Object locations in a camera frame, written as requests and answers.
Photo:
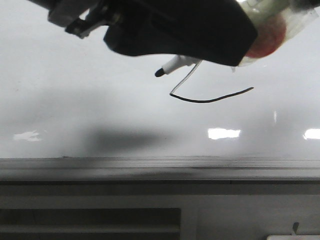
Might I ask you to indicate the white box with clip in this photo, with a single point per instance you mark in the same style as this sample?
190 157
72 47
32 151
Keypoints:
293 235

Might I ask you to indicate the white glossy whiteboard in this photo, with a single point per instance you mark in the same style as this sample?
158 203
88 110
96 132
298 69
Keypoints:
72 109

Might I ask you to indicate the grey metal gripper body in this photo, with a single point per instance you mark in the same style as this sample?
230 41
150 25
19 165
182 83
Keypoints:
80 17

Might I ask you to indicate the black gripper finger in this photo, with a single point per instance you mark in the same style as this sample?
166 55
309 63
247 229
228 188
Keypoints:
143 28

